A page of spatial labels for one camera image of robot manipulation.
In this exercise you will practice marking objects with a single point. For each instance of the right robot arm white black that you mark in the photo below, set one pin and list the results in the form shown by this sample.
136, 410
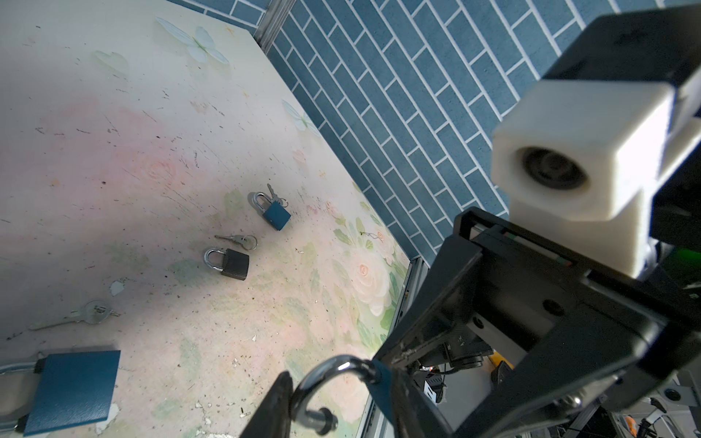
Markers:
578, 334

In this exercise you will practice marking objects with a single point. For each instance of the black padlock with keys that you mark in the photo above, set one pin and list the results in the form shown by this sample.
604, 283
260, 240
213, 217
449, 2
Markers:
228, 262

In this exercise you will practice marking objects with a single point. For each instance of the floral table mat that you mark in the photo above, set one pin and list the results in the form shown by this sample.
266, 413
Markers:
133, 137

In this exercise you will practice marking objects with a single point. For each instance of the padlock silver key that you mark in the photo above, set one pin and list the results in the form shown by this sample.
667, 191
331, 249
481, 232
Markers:
92, 313

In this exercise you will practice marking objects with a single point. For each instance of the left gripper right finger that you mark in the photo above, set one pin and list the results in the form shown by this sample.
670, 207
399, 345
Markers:
413, 414

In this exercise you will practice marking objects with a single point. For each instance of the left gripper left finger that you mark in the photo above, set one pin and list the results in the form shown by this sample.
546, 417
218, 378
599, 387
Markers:
272, 417

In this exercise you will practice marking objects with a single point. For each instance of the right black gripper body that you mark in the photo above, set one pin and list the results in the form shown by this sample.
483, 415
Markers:
574, 330

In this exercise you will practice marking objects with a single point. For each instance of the blue padlock with key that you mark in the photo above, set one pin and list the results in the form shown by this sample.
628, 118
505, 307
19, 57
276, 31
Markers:
340, 382

